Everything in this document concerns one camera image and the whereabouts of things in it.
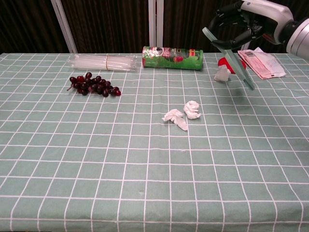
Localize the green checked tablecloth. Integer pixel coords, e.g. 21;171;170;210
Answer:
0;52;309;232

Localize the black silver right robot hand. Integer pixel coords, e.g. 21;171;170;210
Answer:
208;0;294;51

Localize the tissue edge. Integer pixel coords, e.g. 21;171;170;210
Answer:
183;100;202;120

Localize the dark pleated curtain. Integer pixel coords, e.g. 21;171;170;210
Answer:
0;0;309;54

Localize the clear pack of white straws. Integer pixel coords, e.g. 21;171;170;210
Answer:
68;53;138;73

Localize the dark red grape bunch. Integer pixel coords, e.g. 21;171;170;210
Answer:
67;72;122;98

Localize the pink white plastic packet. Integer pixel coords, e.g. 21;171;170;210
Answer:
237;47;287;80

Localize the green chips can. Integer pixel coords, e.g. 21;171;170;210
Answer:
141;46;204;71

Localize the small teal hand broom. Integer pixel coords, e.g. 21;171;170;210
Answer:
202;27;255;91

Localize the flat crumpled white tissue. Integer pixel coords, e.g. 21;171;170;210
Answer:
161;109;189;131

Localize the red round plastic lid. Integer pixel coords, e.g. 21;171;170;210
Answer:
218;57;247;75

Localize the small white tissue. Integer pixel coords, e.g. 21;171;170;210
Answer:
214;64;231;82

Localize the upright white frame post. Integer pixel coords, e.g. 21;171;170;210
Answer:
148;0;164;54

